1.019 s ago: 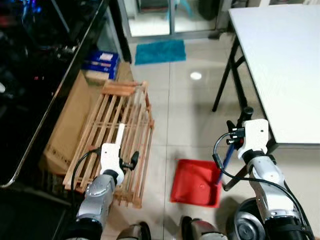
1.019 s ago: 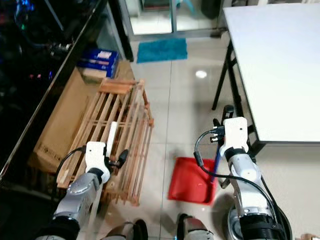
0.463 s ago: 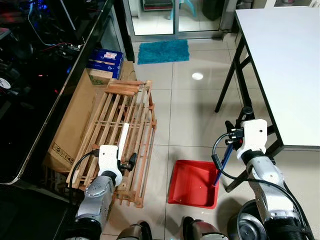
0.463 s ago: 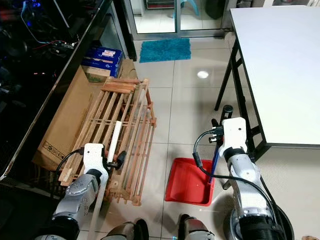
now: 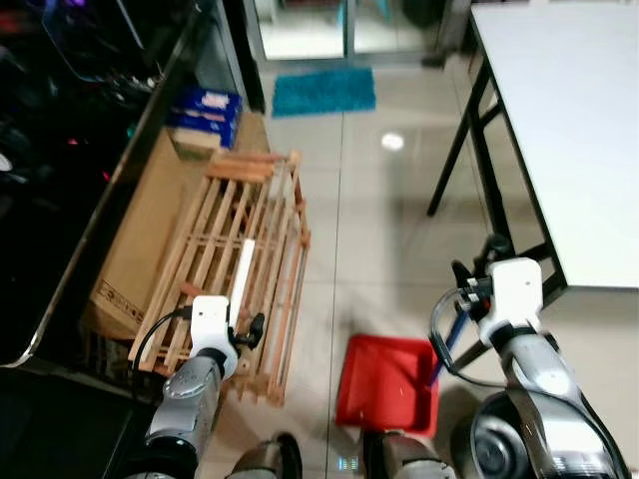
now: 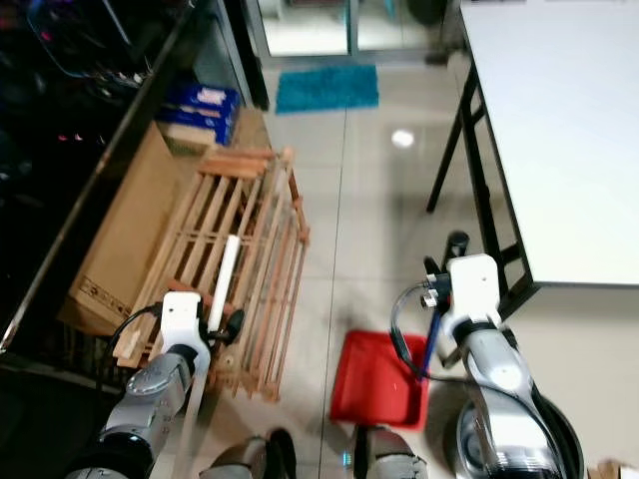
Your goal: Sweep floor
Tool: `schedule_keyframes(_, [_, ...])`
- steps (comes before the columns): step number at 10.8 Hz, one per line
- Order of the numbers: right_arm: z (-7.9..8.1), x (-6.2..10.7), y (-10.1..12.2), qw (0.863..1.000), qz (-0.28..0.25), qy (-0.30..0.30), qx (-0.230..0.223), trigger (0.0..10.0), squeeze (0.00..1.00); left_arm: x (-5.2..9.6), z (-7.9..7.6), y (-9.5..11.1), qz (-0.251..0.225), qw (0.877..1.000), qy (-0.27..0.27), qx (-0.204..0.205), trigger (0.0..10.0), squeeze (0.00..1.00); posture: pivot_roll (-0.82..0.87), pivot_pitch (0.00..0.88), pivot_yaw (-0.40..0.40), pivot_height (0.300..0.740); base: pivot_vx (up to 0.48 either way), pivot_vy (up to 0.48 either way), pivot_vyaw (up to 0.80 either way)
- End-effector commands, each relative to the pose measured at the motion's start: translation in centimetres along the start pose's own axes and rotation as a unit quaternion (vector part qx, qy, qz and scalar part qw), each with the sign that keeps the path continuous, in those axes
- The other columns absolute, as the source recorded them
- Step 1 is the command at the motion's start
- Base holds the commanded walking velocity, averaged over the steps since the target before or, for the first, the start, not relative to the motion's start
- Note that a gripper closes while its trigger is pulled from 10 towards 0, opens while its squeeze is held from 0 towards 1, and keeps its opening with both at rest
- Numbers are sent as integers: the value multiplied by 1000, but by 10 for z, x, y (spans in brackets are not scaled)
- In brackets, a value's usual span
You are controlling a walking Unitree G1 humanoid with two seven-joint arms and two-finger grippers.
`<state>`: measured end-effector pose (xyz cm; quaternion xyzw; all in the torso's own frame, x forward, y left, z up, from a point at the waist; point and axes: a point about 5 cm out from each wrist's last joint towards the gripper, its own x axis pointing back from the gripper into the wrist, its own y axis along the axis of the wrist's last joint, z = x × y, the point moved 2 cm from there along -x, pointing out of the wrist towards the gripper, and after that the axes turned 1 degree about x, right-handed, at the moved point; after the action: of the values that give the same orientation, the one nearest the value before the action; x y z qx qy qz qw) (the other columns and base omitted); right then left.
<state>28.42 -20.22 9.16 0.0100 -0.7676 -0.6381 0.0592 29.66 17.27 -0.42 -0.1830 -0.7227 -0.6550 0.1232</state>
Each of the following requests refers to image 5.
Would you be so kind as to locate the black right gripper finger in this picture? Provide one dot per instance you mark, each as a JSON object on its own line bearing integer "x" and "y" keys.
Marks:
{"x": 461, "y": 274}

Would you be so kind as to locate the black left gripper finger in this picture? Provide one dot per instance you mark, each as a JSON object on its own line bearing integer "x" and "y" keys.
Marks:
{"x": 258, "y": 326}

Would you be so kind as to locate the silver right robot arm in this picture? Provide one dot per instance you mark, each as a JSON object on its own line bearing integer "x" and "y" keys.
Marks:
{"x": 549, "y": 389}

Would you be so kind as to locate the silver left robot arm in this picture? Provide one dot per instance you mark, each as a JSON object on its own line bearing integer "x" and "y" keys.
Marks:
{"x": 185, "y": 404}

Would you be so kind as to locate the teal floor mat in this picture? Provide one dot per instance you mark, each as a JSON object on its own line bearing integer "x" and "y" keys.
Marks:
{"x": 324, "y": 92}

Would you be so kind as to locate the wooden slatted rack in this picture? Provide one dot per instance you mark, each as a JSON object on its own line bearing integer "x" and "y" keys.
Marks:
{"x": 215, "y": 230}

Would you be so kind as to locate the robot left leg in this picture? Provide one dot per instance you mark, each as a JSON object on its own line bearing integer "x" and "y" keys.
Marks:
{"x": 265, "y": 459}

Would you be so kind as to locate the robot leg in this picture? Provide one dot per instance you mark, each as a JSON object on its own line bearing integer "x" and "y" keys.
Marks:
{"x": 265, "y": 459}
{"x": 404, "y": 457}

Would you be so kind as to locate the brown cardboard box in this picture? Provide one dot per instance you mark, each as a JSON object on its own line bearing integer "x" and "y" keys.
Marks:
{"x": 145, "y": 239}

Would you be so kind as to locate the black round waste bin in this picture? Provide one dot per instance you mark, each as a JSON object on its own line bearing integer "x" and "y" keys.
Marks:
{"x": 489, "y": 444}

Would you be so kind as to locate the robot right leg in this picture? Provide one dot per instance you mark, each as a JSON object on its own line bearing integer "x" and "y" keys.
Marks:
{"x": 404, "y": 457}

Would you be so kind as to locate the white table with black legs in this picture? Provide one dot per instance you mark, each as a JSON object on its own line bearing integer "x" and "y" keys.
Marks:
{"x": 569, "y": 120}

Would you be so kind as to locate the blue printed paper boxes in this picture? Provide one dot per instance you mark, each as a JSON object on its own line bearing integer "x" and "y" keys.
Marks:
{"x": 205, "y": 120}

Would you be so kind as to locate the black glass-top desk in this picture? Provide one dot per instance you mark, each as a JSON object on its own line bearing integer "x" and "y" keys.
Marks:
{"x": 60, "y": 120}

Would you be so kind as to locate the aluminium glass sliding door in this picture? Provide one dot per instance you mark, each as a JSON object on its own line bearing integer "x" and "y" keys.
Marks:
{"x": 300, "y": 30}

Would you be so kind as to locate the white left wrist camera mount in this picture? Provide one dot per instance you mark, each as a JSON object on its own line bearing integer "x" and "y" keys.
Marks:
{"x": 210, "y": 319}

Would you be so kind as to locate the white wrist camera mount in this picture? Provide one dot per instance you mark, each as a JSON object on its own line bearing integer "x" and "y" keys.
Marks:
{"x": 210, "y": 319}
{"x": 517, "y": 289}

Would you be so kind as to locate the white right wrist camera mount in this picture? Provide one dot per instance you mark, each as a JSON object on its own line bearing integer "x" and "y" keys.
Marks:
{"x": 517, "y": 289}

